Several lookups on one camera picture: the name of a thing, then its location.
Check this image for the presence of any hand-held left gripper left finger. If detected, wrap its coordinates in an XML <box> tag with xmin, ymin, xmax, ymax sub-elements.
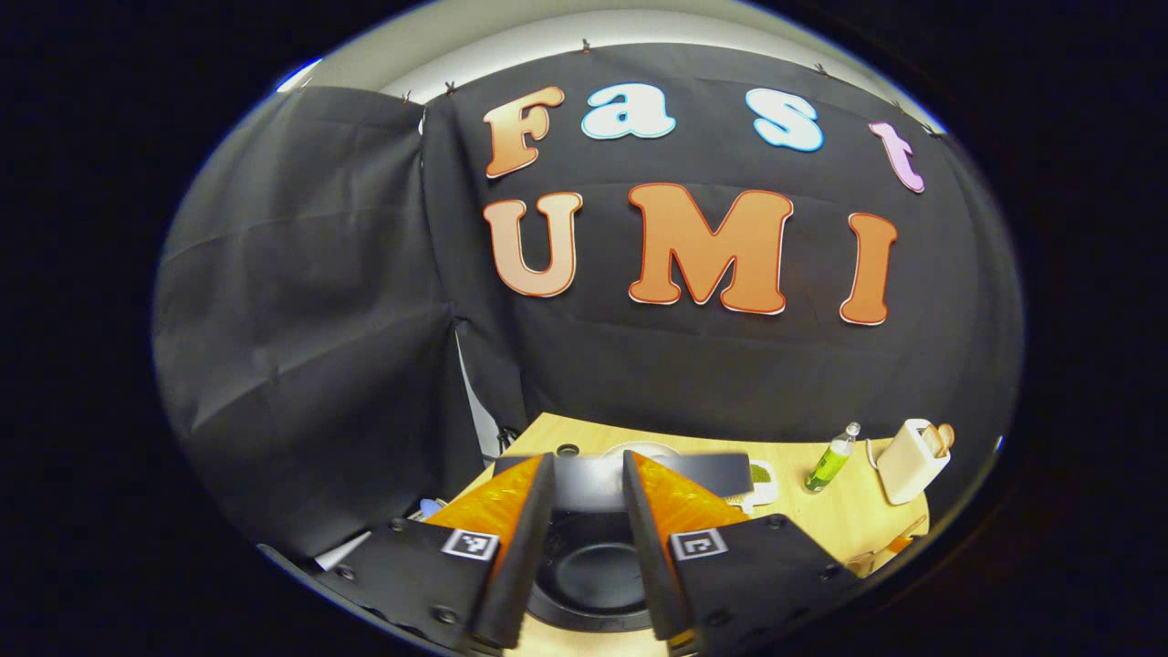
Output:
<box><xmin>258</xmin><ymin>452</ymin><xmax>556</xmax><ymax>653</ymax></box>

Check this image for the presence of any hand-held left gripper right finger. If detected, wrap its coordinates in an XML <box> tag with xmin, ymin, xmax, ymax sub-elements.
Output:
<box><xmin>623</xmin><ymin>450</ymin><xmax>868</xmax><ymax>657</ymax></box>

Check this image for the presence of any black rice cooker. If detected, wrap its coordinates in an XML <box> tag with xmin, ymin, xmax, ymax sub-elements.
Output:
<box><xmin>493</xmin><ymin>443</ymin><xmax>754</xmax><ymax>635</ymax></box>

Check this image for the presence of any wooden spoon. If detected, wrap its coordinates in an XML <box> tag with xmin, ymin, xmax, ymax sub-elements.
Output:
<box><xmin>876</xmin><ymin>516</ymin><xmax>930</xmax><ymax>558</ymax></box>

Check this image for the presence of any white divided bean dish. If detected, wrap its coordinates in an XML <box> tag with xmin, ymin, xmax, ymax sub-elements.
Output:
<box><xmin>730</xmin><ymin>459</ymin><xmax>778</xmax><ymax>514</ymax></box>

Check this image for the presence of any green label plastic bottle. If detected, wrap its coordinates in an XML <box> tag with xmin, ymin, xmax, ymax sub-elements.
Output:
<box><xmin>804</xmin><ymin>422</ymin><xmax>861</xmax><ymax>495</ymax></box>

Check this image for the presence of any white toaster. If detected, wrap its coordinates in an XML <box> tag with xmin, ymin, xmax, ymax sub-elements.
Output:
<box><xmin>876</xmin><ymin>419</ymin><xmax>952</xmax><ymax>506</ymax></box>

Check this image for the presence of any ceiling light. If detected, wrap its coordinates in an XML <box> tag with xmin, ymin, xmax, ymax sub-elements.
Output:
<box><xmin>276</xmin><ymin>57</ymin><xmax>323</xmax><ymax>94</ymax></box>

